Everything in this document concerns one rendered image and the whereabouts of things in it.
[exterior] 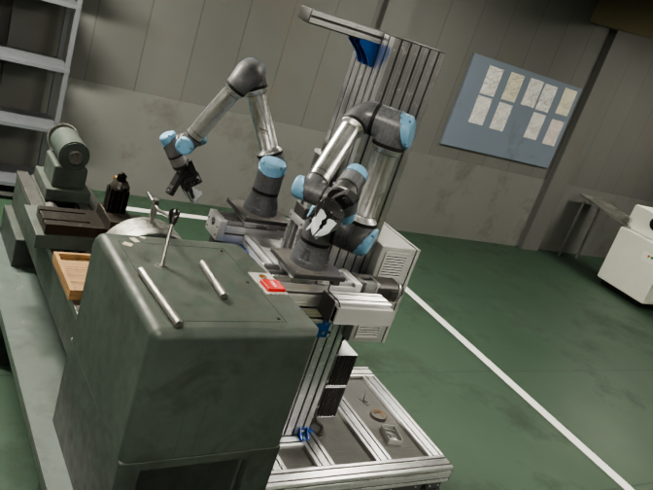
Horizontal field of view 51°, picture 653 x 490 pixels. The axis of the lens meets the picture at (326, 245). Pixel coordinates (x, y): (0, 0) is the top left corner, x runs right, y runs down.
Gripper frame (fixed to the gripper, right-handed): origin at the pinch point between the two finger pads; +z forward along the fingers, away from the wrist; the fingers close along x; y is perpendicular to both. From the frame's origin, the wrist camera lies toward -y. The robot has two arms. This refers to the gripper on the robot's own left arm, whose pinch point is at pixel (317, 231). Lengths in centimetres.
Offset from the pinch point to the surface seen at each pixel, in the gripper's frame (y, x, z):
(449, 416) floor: 163, -166, -137
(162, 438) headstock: 40, -6, 54
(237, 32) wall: 227, 112, -359
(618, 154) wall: 195, -299, -711
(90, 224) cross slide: 111, 56, -31
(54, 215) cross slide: 115, 68, -25
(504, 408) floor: 161, -203, -176
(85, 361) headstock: 67, 21, 38
